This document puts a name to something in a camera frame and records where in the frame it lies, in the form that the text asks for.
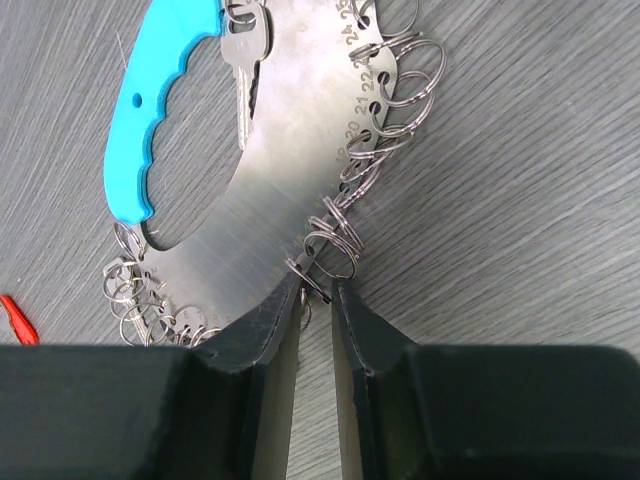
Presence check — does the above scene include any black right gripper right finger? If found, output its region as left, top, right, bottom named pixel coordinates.
left=332, top=280, right=639, bottom=479

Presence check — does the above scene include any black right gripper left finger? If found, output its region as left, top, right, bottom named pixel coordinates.
left=1, top=274, right=302, bottom=479

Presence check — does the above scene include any steel key organizer blue handle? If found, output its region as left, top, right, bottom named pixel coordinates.
left=102, top=0, right=447, bottom=349

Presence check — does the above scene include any red tagged key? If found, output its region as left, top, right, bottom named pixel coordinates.
left=1, top=294, right=40, bottom=345

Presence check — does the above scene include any silver key on ring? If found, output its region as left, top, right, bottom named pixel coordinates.
left=221, top=1, right=270, bottom=150

